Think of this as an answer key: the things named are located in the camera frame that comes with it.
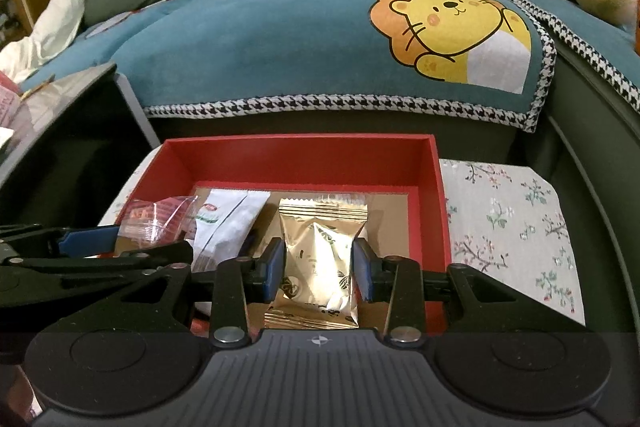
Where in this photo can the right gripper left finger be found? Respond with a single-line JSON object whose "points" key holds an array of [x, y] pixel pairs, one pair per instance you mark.
{"points": [[239, 282]]}

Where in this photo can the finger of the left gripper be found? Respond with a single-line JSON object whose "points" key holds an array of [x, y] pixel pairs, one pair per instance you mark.
{"points": [[89, 242]]}

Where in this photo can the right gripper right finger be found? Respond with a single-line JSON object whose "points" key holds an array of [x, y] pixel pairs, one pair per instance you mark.
{"points": [[398, 282]]}

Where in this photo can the red clear cake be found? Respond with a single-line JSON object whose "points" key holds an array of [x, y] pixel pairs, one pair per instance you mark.
{"points": [[153, 224]]}

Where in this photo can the white green snack pack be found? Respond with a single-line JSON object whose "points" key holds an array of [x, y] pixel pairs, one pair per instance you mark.
{"points": [[220, 224]]}

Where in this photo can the gold foil snack packet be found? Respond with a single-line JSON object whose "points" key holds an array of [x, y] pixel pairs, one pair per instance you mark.
{"points": [[318, 288]]}

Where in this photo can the red cardboard box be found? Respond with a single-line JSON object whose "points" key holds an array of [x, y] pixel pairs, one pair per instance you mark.
{"points": [[399, 175]]}

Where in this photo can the floral tablecloth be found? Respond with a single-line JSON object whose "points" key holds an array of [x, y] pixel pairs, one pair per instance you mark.
{"points": [[504, 221]]}

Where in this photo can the white cloth on sofa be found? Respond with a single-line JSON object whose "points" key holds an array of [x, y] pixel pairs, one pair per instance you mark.
{"points": [[53, 32]]}

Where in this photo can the teal lion sofa cover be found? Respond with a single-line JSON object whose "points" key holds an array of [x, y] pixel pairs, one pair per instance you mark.
{"points": [[483, 60]]}

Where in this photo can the teal houndstooth right cover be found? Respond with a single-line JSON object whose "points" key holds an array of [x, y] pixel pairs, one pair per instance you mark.
{"points": [[608, 50]]}

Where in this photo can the orange plastic basket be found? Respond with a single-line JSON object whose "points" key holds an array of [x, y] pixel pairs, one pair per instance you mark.
{"points": [[637, 29]]}

